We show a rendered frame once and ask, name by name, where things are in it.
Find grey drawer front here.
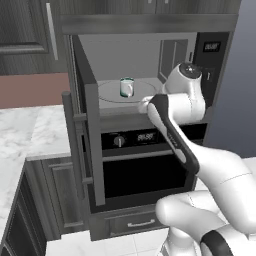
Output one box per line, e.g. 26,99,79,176
88,205,168,242

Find silver cupboard door handle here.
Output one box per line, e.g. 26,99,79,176
45,2,60,62

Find black oven door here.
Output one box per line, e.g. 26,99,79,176
99,149,198,214

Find white mug with green rim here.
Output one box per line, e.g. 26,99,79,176
119,76,136,99

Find dark wood wall cupboard door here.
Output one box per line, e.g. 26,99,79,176
0,0,68,76

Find grey microwave door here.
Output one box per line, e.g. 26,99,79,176
71,33,108,207

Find black built-in oven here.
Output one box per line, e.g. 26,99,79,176
81,122,210,215

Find dark wood cupboards above microwave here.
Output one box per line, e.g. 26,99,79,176
59,0,243,16

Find grey microwave door handle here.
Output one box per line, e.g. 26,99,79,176
61,91,95,202

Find glass microwave turntable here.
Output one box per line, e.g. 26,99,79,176
97,78,160,103

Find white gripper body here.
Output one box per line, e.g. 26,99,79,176
137,95,155,115

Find grey built-in microwave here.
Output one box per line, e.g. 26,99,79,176
61,14,240,135

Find grey base cupboard door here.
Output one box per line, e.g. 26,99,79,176
49,161,87,230

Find round oven knob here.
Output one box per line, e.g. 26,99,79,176
113,134,126,148

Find grey oven door handle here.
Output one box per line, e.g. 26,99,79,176
101,149,175,163

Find dark base cupboard run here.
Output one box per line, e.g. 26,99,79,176
0,162,48,256

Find silver drawer handle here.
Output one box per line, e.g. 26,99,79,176
127,218,157,229

